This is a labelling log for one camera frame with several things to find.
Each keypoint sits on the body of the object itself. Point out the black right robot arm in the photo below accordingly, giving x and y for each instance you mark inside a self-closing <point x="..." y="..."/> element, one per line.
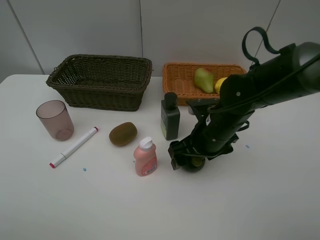
<point x="293" y="74"/>

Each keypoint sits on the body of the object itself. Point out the white marker red caps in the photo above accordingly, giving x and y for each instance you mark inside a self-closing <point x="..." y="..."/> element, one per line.
<point x="70" y="150"/>

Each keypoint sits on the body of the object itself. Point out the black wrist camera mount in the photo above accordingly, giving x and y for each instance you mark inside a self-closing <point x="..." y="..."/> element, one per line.
<point x="199" y="107"/>

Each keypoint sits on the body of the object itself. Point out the orange wicker basket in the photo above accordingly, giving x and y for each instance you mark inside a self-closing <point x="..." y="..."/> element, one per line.
<point x="178" y="78"/>

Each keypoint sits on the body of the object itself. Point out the green red pear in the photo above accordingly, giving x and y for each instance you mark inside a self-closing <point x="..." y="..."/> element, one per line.
<point x="204" y="80"/>

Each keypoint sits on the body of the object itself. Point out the brown kiwi fruit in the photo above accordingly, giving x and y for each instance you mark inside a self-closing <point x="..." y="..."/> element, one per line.
<point x="123" y="134"/>

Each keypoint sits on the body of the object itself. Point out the dark green square bottle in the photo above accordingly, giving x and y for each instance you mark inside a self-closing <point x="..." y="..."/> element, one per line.
<point x="170" y="116"/>

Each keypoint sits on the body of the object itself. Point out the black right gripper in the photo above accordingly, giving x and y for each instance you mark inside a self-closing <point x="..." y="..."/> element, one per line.
<point x="211" y="137"/>

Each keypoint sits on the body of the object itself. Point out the dark brown wicker basket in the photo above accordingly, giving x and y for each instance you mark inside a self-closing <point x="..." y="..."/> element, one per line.
<point x="102" y="82"/>

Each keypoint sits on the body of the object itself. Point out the yellow lemon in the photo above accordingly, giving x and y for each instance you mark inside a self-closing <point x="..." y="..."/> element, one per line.
<point x="218" y="84"/>

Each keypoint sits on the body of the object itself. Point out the pink bottle white cap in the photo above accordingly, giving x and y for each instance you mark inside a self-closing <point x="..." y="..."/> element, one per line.
<point x="145" y="157"/>

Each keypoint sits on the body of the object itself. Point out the translucent pink plastic cup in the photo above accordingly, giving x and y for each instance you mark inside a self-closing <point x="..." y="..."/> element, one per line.
<point x="55" y="118"/>

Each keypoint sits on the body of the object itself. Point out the dark purple mangosteen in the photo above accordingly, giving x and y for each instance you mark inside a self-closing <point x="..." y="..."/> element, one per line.
<point x="194" y="164"/>

